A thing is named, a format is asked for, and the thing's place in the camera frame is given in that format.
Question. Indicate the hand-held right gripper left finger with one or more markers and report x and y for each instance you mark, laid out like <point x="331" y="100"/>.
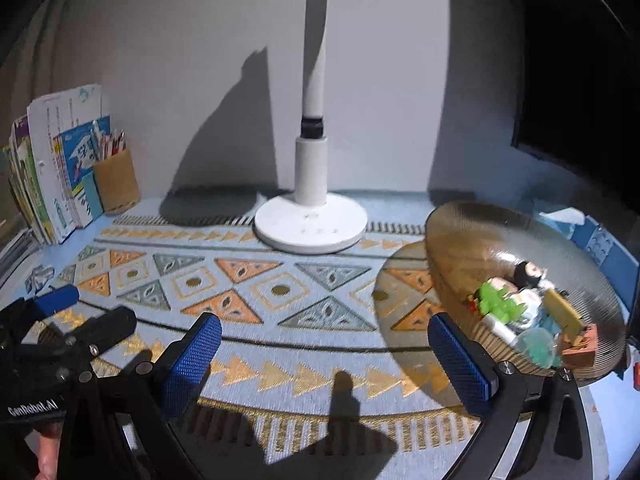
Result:
<point x="192" y="365"/>

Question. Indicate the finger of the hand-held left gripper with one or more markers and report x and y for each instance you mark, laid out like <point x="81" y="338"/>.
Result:
<point x="112" y="325"/>
<point x="55" y="299"/>

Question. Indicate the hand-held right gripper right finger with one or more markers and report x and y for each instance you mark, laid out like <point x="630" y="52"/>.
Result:
<point x="457" y="365"/>

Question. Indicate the light green leaf toy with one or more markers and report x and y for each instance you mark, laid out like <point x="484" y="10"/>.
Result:
<point x="492" y="302"/>

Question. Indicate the teal leaf toy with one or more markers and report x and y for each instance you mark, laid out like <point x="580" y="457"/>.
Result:
<point x="537" y="350"/>

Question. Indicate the black-haired figurine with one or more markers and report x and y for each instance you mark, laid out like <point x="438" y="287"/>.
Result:
<point x="527" y="272"/>

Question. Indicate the amber ribbed glass bowl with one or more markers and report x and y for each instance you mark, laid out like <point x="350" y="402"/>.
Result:
<point x="475" y="240"/>

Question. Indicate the small orange box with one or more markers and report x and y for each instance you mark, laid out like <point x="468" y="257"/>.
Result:
<point x="582" y="347"/>

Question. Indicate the person's left hand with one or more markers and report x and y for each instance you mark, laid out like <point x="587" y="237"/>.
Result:
<point x="49" y="455"/>

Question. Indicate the flat stack of papers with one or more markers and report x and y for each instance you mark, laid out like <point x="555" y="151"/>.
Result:
<point x="12" y="255"/>

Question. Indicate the blue patterned table mat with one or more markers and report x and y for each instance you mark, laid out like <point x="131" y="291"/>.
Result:
<point x="300" y="350"/>

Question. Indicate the row of upright books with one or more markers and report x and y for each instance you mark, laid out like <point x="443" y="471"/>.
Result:
<point x="55" y="175"/>

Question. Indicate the brown pencil holder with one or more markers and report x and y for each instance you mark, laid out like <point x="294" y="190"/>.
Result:
<point x="117" y="182"/>

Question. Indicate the bunch of coloured pencils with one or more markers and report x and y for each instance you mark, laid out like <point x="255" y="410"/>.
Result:
<point x="112" y="145"/>

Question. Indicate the red battery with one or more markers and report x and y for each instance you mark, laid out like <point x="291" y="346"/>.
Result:
<point x="636" y="375"/>

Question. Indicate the blue tissue box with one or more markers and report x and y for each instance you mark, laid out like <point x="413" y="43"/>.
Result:
<point x="565" y="220"/>

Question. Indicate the blue patterned box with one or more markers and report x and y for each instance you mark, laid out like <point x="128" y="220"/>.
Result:
<point x="595" y="245"/>

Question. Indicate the white desk lamp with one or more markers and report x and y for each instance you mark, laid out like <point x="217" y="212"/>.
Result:
<point x="310" y="170"/>

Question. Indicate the grey curtain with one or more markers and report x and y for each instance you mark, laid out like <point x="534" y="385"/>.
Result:
<point x="30" y="60"/>

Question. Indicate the black monitor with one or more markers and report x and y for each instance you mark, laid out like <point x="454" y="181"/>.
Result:
<point x="575" y="85"/>

